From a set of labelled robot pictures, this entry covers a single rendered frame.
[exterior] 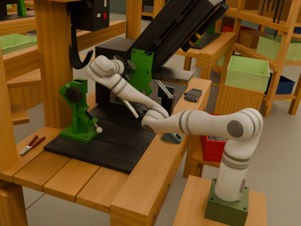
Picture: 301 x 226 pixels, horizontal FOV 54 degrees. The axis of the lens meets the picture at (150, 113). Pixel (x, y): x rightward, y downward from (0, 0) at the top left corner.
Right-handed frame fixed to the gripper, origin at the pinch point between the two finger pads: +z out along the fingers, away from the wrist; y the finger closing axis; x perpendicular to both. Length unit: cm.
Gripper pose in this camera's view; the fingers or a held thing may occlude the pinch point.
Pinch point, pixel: (127, 67)
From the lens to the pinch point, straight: 148.3
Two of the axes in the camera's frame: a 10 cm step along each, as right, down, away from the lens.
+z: 3.0, -1.5, 9.4
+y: -5.5, -8.3, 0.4
